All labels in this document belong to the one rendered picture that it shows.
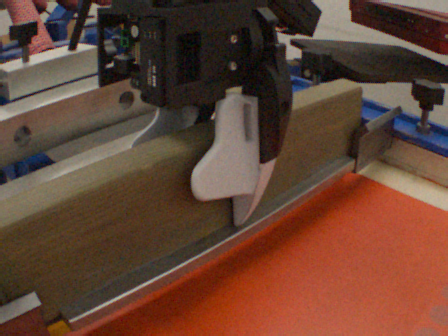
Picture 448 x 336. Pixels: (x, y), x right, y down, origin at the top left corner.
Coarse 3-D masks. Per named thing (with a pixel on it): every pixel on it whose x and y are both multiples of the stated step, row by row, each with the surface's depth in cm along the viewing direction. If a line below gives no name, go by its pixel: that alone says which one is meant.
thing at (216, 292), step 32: (160, 288) 30; (192, 288) 31; (224, 288) 31; (256, 288) 31; (128, 320) 27; (160, 320) 27; (192, 320) 28; (224, 320) 28; (256, 320) 28; (288, 320) 28; (320, 320) 27
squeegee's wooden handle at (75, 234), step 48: (336, 96) 37; (144, 144) 27; (192, 144) 27; (288, 144) 33; (336, 144) 39; (48, 192) 21; (96, 192) 22; (144, 192) 25; (192, 192) 28; (0, 240) 18; (48, 240) 21; (96, 240) 23; (144, 240) 26; (192, 240) 29; (0, 288) 19; (48, 288) 21; (96, 288) 24
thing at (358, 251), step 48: (336, 192) 43; (384, 192) 43; (288, 240) 36; (336, 240) 36; (384, 240) 35; (432, 240) 35; (288, 288) 31; (336, 288) 30; (384, 288) 30; (432, 288) 29
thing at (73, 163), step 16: (112, 144) 44; (128, 144) 44; (400, 144) 47; (64, 160) 41; (80, 160) 41; (96, 160) 41; (384, 160) 49; (400, 160) 47; (416, 160) 46; (432, 160) 44; (32, 176) 38; (48, 176) 38; (432, 176) 45; (0, 192) 35; (16, 192) 35
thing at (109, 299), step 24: (336, 168) 39; (288, 192) 35; (312, 192) 36; (264, 216) 32; (216, 240) 29; (240, 240) 30; (168, 264) 27; (192, 264) 28; (120, 288) 24; (144, 288) 25; (72, 312) 22; (96, 312) 23
